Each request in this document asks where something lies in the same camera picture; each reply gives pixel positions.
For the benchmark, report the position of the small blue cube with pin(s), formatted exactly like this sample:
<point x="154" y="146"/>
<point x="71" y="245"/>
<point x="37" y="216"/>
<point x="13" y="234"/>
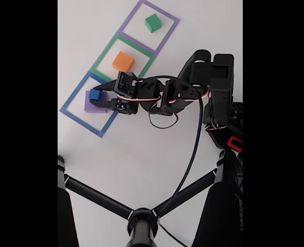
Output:
<point x="95" y="94"/>

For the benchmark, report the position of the purple block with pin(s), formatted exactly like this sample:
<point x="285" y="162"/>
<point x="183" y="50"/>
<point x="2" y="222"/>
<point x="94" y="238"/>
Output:
<point x="96" y="109"/>

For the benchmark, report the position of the orange block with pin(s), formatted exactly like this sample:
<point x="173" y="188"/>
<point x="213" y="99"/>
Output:
<point x="123" y="61"/>

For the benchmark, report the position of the green block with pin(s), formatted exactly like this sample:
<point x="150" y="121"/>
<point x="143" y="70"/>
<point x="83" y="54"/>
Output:
<point x="153" y="22"/>

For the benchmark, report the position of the green tape square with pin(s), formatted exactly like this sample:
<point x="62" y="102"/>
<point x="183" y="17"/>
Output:
<point x="100" y="57"/>

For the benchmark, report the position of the blue tape square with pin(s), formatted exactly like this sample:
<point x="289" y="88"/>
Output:
<point x="77" y="117"/>

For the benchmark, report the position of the purple tape square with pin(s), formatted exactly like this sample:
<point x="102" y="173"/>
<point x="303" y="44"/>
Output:
<point x="139" y="43"/>

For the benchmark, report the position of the red clamp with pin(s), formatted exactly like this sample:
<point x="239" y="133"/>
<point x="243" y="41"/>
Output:
<point x="235" y="144"/>

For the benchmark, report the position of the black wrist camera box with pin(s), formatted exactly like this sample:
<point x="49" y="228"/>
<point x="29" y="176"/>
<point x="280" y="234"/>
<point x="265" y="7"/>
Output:
<point x="124" y="85"/>

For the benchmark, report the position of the black camera tripod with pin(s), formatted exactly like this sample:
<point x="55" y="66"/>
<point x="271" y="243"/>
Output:
<point x="141" y="226"/>

